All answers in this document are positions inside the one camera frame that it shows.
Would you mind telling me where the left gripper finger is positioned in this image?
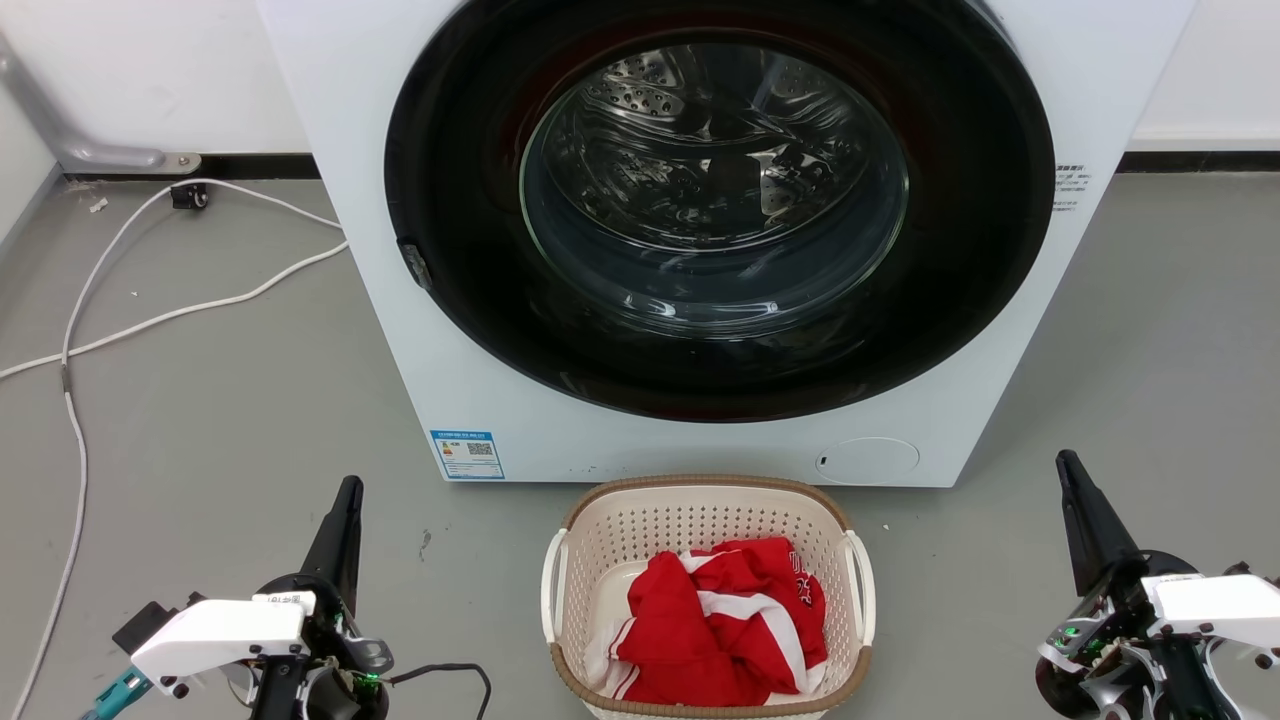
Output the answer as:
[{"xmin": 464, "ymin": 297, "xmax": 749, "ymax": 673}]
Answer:
[
  {"xmin": 299, "ymin": 476, "xmax": 351, "ymax": 593},
  {"xmin": 332, "ymin": 476, "xmax": 365, "ymax": 619}
]

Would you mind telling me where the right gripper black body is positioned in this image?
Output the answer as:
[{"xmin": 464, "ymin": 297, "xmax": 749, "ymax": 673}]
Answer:
[{"xmin": 1036, "ymin": 549, "xmax": 1216, "ymax": 720}]

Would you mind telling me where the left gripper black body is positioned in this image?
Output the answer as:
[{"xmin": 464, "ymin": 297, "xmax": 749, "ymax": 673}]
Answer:
[{"xmin": 254, "ymin": 573, "xmax": 395, "ymax": 720}]

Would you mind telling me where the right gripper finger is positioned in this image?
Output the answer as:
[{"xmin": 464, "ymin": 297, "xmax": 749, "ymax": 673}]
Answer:
[
  {"xmin": 1068, "ymin": 450, "xmax": 1143, "ymax": 583},
  {"xmin": 1056, "ymin": 450, "xmax": 1113, "ymax": 599}
]

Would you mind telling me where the cream perforated laundry basket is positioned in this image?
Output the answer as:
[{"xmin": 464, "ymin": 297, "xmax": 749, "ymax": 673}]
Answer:
[{"xmin": 541, "ymin": 474, "xmax": 877, "ymax": 720}]

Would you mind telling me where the blue energy label sticker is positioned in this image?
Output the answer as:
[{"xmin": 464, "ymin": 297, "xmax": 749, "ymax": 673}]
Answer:
[{"xmin": 430, "ymin": 429, "xmax": 506, "ymax": 482}]

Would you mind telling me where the round white filter cover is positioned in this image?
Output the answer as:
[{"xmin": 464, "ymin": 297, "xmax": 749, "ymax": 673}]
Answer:
[{"xmin": 815, "ymin": 436, "xmax": 921, "ymax": 487}]

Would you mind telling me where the black round washer door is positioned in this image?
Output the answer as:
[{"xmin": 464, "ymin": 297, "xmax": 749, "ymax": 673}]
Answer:
[{"xmin": 384, "ymin": 0, "xmax": 1057, "ymax": 424}]

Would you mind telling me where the red and white garment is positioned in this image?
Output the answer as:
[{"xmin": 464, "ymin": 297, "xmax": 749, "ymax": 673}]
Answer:
[{"xmin": 585, "ymin": 537, "xmax": 830, "ymax": 708}]

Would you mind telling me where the white front-load washing machine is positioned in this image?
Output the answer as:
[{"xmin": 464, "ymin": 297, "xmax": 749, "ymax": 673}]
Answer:
[{"xmin": 255, "ymin": 0, "xmax": 1198, "ymax": 489}]

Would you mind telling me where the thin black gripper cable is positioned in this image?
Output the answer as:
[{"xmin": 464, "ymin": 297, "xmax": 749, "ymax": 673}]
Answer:
[{"xmin": 386, "ymin": 662, "xmax": 494, "ymax": 720}]

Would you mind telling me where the long white power cable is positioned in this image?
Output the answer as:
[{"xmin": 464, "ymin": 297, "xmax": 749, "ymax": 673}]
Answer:
[{"xmin": 8, "ymin": 178, "xmax": 346, "ymax": 720}]

